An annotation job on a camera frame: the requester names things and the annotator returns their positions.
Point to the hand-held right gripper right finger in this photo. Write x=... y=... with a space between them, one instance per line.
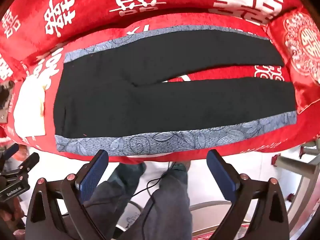
x=221 y=177

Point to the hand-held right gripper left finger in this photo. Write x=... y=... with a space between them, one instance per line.
x=93 y=177

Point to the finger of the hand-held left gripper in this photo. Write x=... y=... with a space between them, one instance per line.
x=11 y=150
x=29 y=162

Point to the black pants with grey trim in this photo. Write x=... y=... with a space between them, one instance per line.
x=150 y=105

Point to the person's left leg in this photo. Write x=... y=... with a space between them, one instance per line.
x=117 y=195

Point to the person's leg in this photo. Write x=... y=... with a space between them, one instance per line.
x=170 y=205
x=117 y=195

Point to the person's left shoe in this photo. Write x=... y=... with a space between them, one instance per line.
x=133 y=171

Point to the person's shoe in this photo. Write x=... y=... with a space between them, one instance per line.
x=181 y=166
x=133 y=171

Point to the person's right shoe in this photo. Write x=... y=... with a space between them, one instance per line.
x=181 y=166

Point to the red printed blanket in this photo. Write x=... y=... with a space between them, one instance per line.
x=265 y=143

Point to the person's right leg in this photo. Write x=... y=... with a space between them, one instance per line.
x=170 y=205

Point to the grey metal chair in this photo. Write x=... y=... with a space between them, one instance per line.
x=300 y=170

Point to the red embroidered pillow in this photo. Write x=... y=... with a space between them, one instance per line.
x=300 y=55

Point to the red folded quilt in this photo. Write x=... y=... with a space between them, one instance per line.
x=95 y=2

